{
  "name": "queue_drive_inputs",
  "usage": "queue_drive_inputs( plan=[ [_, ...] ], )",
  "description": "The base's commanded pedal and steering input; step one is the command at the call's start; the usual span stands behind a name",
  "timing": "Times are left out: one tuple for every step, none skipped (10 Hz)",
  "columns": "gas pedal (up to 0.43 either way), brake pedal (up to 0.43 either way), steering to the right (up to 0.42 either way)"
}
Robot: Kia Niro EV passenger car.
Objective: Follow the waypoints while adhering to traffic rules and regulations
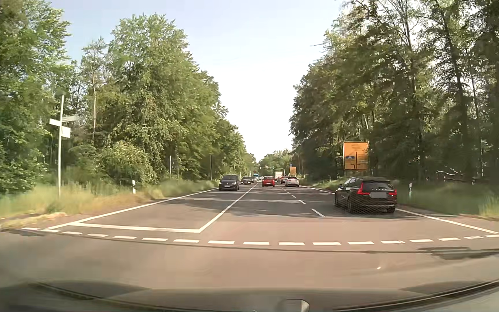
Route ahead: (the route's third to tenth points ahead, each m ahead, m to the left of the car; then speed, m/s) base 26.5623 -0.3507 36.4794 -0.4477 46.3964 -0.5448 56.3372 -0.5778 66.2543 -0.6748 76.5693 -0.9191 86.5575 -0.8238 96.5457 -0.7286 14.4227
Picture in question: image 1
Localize wooden fence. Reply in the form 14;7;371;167
433;168;480;184

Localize road markings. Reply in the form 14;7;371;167
21;183;499;247

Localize black estate car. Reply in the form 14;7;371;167
334;176;398;214

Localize white signpost with arms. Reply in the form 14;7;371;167
49;94;80;199

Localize grass verge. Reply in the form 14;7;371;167
302;177;499;224
0;179;219;229

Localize dark grey car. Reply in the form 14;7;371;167
219;174;241;191

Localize wood of green trees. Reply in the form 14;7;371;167
259;0;499;188
0;0;259;200

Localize car's own bonnet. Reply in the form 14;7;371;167
0;269;499;312

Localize grey asphalt road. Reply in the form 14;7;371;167
0;182;499;300

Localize yellow direction sign board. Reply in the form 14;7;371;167
342;141;370;177

